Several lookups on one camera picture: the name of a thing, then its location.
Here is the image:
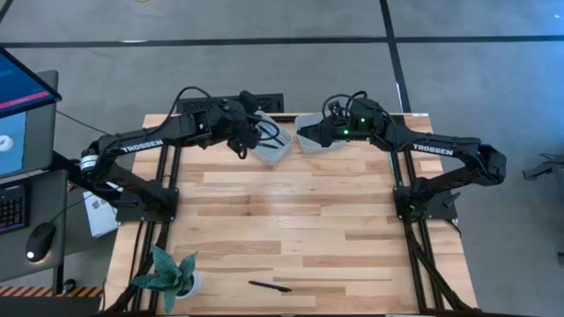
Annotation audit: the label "black desk support beam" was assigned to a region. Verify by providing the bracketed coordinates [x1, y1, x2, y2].
[48, 151, 118, 199]

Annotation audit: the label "monitor with light blue screen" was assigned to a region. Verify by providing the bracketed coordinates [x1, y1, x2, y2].
[0, 69, 60, 180]

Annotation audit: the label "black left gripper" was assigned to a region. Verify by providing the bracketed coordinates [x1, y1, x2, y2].
[206, 100, 266, 151]

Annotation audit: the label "black keyboard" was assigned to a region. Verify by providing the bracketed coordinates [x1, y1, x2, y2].
[0, 182, 31, 235]

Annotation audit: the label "black floor cable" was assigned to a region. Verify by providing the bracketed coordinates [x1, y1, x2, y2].
[55, 109, 111, 136]

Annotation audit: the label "green potted plant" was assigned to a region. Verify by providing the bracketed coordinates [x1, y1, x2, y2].
[129, 244, 198, 314]

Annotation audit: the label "monitor with pink bar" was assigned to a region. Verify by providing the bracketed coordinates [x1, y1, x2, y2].
[0, 47, 63, 120]

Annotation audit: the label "black stand legs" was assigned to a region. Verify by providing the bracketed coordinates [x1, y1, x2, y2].
[522, 151, 564, 182]

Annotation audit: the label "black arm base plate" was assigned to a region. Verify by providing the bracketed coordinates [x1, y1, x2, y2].
[393, 184, 459, 222]
[115, 188, 181, 224]

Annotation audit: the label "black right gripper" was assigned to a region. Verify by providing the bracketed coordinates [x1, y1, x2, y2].
[298, 96, 398, 150]

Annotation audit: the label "black aluminium table frame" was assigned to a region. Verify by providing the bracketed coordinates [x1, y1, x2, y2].
[103, 113, 479, 316]

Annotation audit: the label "white plant pot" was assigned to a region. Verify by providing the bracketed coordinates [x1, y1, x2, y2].
[174, 270, 204, 301]

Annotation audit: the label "black yellow hazard strip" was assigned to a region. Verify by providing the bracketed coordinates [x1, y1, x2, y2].
[0, 285, 105, 299]

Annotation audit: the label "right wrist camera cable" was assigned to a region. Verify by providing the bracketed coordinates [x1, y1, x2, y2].
[321, 90, 369, 119]

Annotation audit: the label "clear plastic bin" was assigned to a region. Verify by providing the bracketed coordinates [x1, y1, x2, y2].
[251, 109, 293, 167]
[293, 112, 352, 156]

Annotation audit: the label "white cardboard box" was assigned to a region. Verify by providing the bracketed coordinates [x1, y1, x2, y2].
[82, 177, 123, 240]

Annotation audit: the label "grey desk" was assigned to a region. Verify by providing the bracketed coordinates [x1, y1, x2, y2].
[0, 169, 69, 284]

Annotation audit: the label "black computer mouse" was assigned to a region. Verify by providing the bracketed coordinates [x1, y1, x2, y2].
[24, 222, 57, 265]

